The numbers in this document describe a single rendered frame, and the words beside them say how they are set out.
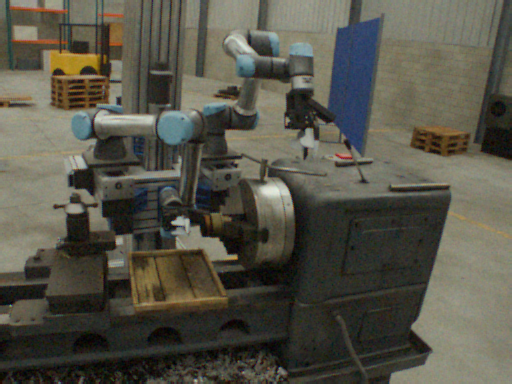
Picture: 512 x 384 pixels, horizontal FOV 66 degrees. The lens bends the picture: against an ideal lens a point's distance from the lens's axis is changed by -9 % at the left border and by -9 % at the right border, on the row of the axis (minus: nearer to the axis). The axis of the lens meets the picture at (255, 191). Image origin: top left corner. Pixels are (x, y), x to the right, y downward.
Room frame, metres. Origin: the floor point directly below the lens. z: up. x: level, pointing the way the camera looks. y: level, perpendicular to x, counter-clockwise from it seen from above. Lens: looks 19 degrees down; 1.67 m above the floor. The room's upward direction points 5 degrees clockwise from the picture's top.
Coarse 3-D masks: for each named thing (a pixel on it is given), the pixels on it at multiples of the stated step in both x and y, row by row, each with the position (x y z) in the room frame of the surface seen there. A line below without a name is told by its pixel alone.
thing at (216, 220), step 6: (204, 216) 1.30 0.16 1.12; (210, 216) 1.31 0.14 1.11; (216, 216) 1.30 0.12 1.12; (222, 216) 1.31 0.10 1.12; (228, 216) 1.33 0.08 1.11; (204, 222) 1.28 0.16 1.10; (210, 222) 1.29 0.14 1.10; (216, 222) 1.29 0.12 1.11; (222, 222) 1.29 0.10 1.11; (204, 228) 1.27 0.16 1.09; (210, 228) 1.28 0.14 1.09; (216, 228) 1.28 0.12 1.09; (222, 228) 1.28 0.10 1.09; (204, 234) 1.27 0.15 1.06; (210, 234) 1.28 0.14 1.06; (216, 234) 1.28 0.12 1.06; (222, 234) 1.28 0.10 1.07
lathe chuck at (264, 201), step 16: (256, 192) 1.29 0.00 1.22; (272, 192) 1.31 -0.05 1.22; (256, 208) 1.25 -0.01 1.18; (272, 208) 1.26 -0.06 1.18; (256, 224) 1.24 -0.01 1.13; (272, 224) 1.23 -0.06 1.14; (256, 240) 1.23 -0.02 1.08; (272, 240) 1.22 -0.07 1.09; (240, 256) 1.35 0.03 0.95; (256, 256) 1.22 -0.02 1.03; (272, 256) 1.24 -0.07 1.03
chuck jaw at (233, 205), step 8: (232, 192) 1.39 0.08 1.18; (240, 192) 1.40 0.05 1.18; (224, 200) 1.37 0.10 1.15; (232, 200) 1.38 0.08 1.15; (240, 200) 1.39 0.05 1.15; (224, 208) 1.35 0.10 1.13; (232, 208) 1.36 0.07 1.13; (240, 208) 1.37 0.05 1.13; (232, 216) 1.37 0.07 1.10; (240, 216) 1.38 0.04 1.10
